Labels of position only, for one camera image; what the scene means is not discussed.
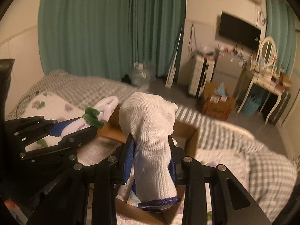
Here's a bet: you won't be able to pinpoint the grey mini fridge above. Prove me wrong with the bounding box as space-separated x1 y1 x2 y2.
212 51 244 95

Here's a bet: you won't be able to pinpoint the black cable on bed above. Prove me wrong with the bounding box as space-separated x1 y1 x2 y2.
15 91 41 119

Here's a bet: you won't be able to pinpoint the grey checked bedsheet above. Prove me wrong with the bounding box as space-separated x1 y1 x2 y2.
6 70 297 221

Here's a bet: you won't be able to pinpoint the black wall television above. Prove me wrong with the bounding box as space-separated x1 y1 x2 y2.
219 12 261 50

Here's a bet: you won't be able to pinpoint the white drawer cabinet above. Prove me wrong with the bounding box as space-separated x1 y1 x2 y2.
188 54 215 98

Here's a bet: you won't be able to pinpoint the white floral quilt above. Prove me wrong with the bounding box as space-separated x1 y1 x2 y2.
22 92 249 224

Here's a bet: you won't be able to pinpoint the open cardboard box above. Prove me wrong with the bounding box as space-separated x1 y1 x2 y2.
77 105 200 225

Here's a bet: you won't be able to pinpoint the teal right curtain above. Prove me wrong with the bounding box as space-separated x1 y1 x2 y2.
265 0 296 75

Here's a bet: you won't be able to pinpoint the white oval vanity mirror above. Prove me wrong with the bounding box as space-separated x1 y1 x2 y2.
256 37 278 68

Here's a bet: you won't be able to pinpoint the blue waste basket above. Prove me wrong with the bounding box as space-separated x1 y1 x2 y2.
241 94 262 116

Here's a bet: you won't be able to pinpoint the clear water jug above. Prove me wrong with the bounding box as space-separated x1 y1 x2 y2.
130 62 151 92

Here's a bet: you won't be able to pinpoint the white dressing table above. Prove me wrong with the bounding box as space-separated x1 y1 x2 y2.
234 66 291 125

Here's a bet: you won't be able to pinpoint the teal curtain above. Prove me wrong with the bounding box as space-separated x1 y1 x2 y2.
265 0 296 75
38 0 186 80

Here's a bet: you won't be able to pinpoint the teal left curtain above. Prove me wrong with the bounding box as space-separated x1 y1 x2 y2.
38 0 186 80

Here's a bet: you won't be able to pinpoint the brown floor cardboard box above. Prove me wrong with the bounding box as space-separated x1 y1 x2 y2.
200 82 236 120

